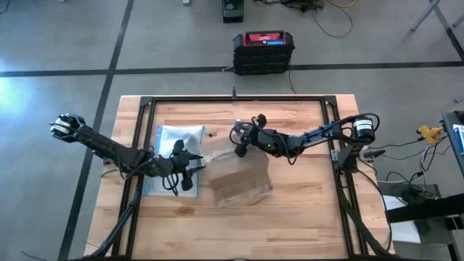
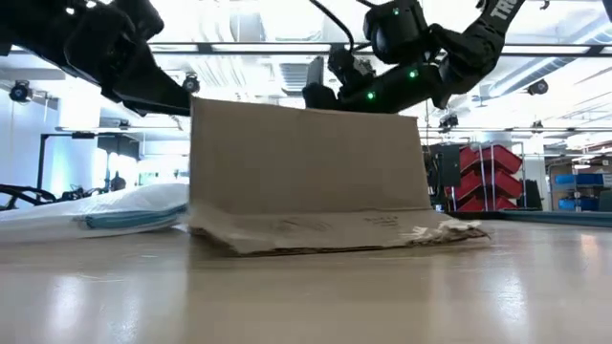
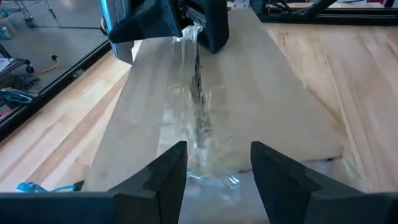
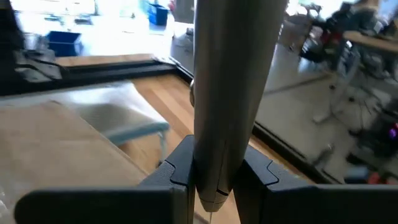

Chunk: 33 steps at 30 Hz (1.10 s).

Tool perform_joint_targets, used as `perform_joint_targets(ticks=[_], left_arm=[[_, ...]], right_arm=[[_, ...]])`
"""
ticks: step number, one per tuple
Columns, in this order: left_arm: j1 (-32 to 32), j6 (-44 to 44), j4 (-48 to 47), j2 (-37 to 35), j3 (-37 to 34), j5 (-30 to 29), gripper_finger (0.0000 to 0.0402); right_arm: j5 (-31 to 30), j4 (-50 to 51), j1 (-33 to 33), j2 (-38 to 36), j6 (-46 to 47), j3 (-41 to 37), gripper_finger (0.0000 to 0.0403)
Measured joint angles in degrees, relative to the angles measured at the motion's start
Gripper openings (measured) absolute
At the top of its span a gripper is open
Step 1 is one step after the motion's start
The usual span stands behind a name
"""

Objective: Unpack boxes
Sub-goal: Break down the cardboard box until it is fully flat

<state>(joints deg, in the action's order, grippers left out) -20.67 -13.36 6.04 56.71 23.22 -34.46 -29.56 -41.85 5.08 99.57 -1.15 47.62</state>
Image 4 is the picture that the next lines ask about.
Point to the white mesh pouch blue trim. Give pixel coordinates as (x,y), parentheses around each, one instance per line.
(118,115)

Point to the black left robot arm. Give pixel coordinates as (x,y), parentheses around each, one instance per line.
(18,56)

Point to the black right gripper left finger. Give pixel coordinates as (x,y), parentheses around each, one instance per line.
(155,199)

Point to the brown cardboard box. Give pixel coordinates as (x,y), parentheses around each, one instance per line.
(62,146)

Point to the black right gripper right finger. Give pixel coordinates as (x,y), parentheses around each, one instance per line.
(295,202)

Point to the blue floor bin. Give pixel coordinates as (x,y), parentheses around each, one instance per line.
(63,42)
(158,14)

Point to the wooden background table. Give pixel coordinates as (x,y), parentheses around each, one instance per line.
(370,42)

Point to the silver utility knife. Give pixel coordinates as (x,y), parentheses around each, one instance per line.
(230,93)

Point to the black aluminium table frame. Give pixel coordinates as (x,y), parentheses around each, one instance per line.
(124,71)

